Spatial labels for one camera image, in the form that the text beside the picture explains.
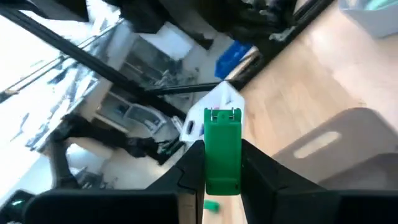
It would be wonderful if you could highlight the green stapler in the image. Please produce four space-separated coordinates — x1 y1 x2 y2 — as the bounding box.
203 107 243 196

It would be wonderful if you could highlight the white tape tray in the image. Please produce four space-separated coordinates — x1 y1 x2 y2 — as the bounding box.
179 80 246 146

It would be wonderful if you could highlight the black stand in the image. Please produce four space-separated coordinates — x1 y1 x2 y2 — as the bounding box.
48 113 186 190

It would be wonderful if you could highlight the translucent grey plastic bin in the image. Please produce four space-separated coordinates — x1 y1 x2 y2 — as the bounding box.
272 107 398 191

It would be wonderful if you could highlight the black aluminium table frame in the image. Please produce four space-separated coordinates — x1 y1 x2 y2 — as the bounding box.
0 0 336 121

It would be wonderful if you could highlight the small green object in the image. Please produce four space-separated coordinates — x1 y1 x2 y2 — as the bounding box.
203 200 221 214

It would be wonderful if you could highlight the blue crate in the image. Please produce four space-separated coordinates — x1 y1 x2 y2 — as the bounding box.
213 39 253 80

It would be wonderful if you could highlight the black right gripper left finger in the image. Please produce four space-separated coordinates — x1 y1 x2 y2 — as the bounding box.
24 139 206 224

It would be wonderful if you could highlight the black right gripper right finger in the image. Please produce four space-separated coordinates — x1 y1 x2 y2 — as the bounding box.
241 139 398 224

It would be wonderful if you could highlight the white plastic bin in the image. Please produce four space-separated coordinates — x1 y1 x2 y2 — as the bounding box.
338 0 398 39

